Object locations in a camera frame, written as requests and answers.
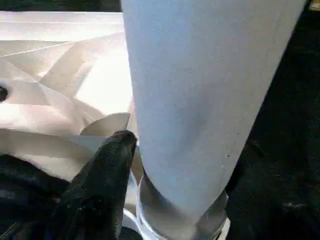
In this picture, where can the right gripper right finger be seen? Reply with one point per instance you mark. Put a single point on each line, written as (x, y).
(270, 205)

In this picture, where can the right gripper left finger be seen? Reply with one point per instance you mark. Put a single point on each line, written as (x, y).
(95, 195)

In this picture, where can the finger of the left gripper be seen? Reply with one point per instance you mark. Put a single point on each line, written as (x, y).
(25, 190)

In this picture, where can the white plastic table top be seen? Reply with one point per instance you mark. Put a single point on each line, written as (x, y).
(60, 75)

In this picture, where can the white plastic table leg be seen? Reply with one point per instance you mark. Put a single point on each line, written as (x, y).
(200, 100)

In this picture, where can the black work mat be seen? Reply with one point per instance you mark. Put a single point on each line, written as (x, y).
(285, 150)

